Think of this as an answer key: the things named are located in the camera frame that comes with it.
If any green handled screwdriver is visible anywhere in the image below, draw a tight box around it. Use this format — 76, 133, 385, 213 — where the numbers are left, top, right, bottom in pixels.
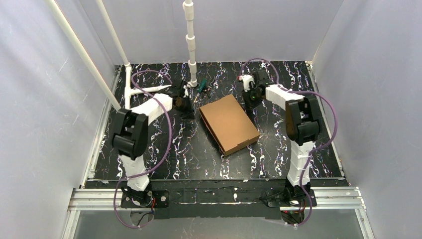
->
194, 79, 208, 103

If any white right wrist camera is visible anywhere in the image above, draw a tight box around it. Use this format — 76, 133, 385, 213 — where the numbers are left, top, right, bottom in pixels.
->
238, 75, 256, 92

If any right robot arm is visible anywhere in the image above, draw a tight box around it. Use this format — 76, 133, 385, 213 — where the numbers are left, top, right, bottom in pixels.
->
238, 71, 322, 188

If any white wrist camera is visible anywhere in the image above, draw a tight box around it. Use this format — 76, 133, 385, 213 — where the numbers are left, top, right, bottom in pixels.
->
183, 82, 192, 98
238, 75, 256, 92

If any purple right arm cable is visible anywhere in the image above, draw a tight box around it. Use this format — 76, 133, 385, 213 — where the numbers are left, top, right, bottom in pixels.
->
239, 58, 338, 228

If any aluminium rail frame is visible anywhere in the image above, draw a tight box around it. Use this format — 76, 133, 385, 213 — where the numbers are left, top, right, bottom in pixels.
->
63, 61, 369, 238

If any white pvc pipe frame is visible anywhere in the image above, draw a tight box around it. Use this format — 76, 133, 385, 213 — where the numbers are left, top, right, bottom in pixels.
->
44, 0, 199, 111

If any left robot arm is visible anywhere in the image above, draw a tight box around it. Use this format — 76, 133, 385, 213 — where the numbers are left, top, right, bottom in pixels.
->
110, 80, 195, 192

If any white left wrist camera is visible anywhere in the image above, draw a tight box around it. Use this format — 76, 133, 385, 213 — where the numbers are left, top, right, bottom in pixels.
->
183, 82, 192, 98

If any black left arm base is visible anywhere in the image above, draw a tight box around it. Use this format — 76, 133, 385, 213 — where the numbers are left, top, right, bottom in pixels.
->
120, 187, 170, 209

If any brown cardboard box sheet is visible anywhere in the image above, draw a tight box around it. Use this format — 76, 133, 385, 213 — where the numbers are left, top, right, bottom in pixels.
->
199, 94, 260, 156

